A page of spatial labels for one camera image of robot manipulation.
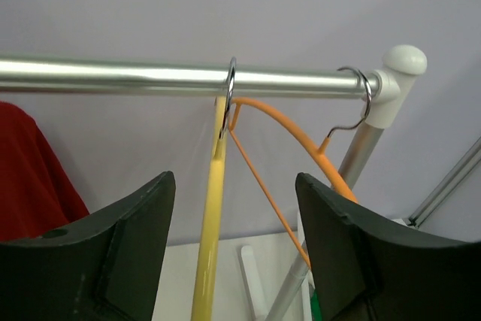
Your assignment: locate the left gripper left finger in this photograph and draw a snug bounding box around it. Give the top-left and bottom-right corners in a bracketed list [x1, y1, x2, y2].
[1, 171, 176, 320]

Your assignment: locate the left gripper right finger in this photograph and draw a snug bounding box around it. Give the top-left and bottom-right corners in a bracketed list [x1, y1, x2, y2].
[295, 173, 480, 320]

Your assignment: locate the green t shirt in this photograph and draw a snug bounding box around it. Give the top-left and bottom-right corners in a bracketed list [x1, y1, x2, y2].
[310, 290, 322, 321]

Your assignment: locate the yellow hanger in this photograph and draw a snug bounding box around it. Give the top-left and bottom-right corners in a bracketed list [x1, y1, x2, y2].
[191, 57, 237, 320]

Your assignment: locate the red t shirt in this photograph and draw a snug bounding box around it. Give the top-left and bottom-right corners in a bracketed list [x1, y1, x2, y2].
[1, 102, 89, 241]

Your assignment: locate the orange hanger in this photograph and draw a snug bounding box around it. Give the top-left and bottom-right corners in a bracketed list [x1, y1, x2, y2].
[228, 66, 373, 268]

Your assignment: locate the metal clothes rack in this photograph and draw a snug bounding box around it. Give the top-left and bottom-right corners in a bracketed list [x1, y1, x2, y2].
[0, 44, 429, 321]

